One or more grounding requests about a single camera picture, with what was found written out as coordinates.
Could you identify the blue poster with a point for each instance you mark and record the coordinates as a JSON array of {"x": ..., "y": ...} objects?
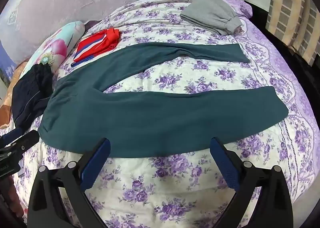
[{"x": 7, "y": 59}]

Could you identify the red patterned cloth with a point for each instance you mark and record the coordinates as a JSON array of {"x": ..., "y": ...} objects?
[{"x": 13, "y": 193}]

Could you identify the purple floral bedspread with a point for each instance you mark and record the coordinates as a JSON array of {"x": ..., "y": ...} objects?
[{"x": 175, "y": 193}]

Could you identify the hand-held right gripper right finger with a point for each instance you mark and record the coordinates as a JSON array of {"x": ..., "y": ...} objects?
[{"x": 225, "y": 165}]

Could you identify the grey folded pants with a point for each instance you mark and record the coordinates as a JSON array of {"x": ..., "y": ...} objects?
[{"x": 210, "y": 12}]

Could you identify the red striped folded shorts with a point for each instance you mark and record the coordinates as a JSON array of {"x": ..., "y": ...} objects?
[{"x": 97, "y": 46}]

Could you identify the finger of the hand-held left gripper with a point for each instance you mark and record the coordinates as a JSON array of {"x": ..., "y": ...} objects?
[
  {"x": 12, "y": 135},
  {"x": 26, "y": 141}
]

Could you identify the orange cloth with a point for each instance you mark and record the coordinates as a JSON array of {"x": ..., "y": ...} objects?
[{"x": 6, "y": 115}]

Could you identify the landscape picture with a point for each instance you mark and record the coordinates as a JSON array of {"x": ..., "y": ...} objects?
[{"x": 3, "y": 75}]

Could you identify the mauve cloth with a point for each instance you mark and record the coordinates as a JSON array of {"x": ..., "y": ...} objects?
[{"x": 91, "y": 24}]

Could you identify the striped beige curtain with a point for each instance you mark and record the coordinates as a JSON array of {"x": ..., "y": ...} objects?
[{"x": 287, "y": 12}]

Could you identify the pink floral pillow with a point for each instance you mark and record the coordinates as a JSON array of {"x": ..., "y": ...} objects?
[{"x": 65, "y": 40}]

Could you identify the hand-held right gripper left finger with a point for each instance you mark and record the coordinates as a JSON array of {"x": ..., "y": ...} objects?
[{"x": 96, "y": 165}]

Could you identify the dark navy folded pants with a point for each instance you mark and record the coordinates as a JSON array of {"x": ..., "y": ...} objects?
[{"x": 27, "y": 98}]

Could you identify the teal pants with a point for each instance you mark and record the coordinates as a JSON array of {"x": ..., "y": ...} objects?
[{"x": 150, "y": 118}]

